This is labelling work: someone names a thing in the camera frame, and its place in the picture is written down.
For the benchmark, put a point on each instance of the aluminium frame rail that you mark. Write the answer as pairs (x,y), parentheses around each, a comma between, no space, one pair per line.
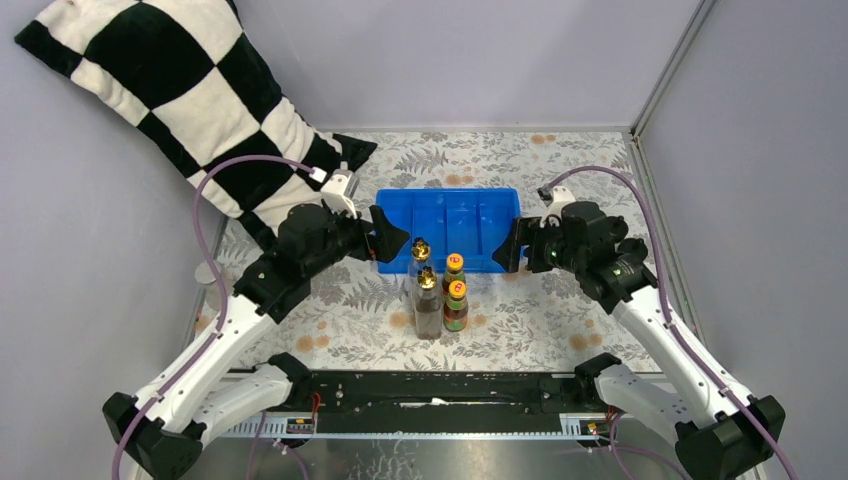
(429,404)

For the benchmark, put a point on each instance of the blue plastic divided bin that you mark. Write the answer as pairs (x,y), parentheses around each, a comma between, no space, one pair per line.
(472,222)

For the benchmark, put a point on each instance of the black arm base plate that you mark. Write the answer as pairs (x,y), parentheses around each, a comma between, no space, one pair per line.
(440,403)

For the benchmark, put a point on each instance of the black white checkered pillow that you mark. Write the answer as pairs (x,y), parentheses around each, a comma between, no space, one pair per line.
(185,74)

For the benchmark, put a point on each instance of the silver-lid glass shaker jar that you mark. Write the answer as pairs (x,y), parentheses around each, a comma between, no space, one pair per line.
(205,278)

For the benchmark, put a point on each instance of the clear gold-cap bottle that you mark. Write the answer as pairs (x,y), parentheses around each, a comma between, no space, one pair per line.
(427,305)
(421,253)

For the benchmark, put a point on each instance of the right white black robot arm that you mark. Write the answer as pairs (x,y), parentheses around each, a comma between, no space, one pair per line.
(676,351)

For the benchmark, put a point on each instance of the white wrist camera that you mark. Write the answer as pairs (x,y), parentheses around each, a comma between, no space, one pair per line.
(337,193)
(555,200)

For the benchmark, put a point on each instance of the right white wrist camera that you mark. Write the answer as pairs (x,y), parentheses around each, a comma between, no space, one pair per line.
(555,200)

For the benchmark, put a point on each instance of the floral patterned table mat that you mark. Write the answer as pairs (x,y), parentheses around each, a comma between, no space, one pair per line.
(359,319)

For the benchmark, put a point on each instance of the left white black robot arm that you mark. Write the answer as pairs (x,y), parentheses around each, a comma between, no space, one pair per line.
(165,425)

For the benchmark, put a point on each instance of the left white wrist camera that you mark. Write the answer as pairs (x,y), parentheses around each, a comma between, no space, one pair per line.
(337,193)

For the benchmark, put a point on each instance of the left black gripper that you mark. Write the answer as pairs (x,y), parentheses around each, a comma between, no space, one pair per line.
(389,239)

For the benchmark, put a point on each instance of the yellow-cap sauce bottle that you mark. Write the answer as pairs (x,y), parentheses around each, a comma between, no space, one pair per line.
(455,306)
(454,271)

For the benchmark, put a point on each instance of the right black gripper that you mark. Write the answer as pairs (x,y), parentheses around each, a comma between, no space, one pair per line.
(521,233)

